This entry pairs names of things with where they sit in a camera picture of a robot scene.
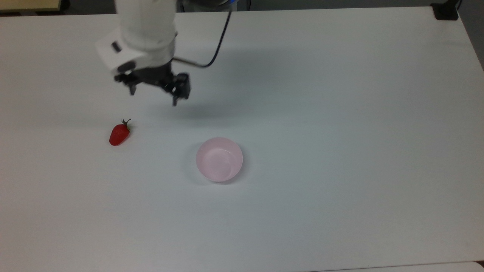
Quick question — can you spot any red strawberry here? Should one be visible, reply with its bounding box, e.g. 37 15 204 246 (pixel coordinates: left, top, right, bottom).
109 119 132 147

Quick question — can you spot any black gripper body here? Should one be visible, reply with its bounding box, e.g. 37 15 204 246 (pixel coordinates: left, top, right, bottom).
130 62 177 87

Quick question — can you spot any pale pink plastic bowl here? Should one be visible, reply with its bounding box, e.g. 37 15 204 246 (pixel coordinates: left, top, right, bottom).
195 137 244 183

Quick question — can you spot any tan wooden board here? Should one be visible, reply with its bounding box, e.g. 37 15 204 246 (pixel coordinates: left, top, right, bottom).
0 0 63 14

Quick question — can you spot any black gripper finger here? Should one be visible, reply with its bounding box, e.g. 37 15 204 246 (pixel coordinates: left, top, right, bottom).
114 71 139 96
160 73 191 107

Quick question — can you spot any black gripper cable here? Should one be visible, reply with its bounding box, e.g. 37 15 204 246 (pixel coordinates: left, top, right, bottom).
173 8 233 69

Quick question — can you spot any black clamp mount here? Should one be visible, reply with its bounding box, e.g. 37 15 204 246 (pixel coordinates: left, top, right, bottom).
431 0 462 21

